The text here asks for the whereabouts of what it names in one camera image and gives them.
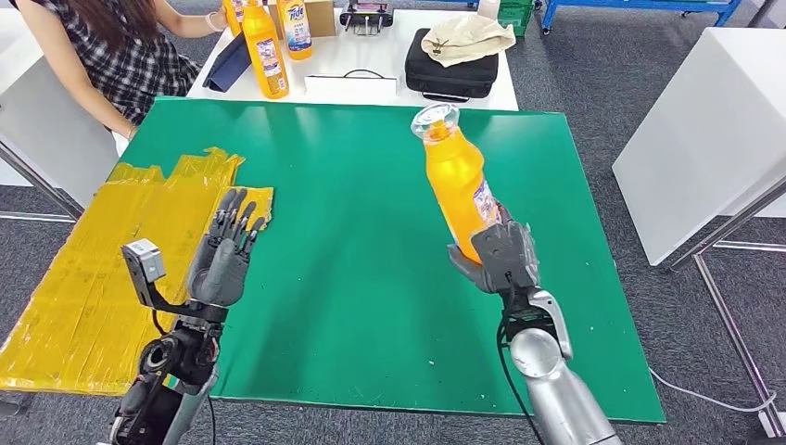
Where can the person's right hand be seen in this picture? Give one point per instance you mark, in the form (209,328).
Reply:
(131,132)

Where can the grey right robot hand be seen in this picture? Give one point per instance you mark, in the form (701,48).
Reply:
(535,264)

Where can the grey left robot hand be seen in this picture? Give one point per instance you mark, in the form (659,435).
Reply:
(221,270)

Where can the person's left hand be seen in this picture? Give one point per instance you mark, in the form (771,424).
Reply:
(218,21)

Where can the orange detergent bottle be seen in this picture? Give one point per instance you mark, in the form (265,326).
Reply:
(296,29)
(265,61)
(232,15)
(457,178)

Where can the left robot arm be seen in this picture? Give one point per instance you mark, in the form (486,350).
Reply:
(178,375)

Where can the white seat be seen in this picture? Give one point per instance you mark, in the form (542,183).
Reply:
(121,142)

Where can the tablet in blue case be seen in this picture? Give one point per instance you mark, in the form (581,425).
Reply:
(228,69)

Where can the person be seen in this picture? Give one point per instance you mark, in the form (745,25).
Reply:
(123,61)

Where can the white desk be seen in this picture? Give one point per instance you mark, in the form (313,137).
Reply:
(37,123)

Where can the brown cardboard box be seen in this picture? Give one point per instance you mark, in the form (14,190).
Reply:
(322,17)

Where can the grey metal desk leg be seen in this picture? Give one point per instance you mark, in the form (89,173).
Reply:
(37,181)

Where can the yellow taped cardboard sheet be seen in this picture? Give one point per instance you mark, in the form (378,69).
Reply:
(92,295)

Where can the green table board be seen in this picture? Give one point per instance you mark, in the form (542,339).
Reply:
(356,245)

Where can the black controller device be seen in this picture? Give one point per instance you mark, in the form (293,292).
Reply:
(366,15)

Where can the white flat box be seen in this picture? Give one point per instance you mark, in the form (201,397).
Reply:
(350,91)

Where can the black carrying case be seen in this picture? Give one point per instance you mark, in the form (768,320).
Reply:
(451,83)

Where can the white side table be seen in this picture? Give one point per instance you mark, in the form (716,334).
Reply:
(706,123)

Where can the beige cloth bag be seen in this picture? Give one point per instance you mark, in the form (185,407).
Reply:
(468,40)

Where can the green plastic crate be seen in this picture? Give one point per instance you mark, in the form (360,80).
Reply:
(516,18)

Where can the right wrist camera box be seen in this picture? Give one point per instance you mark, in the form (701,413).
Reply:
(500,255)

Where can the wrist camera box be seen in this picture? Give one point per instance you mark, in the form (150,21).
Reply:
(144,264)
(500,255)

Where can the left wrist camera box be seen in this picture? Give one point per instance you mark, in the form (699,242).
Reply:
(144,264)

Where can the grey metal table frame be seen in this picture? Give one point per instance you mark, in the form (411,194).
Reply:
(735,343)

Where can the blue metal rack frame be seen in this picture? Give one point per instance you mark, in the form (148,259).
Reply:
(638,3)

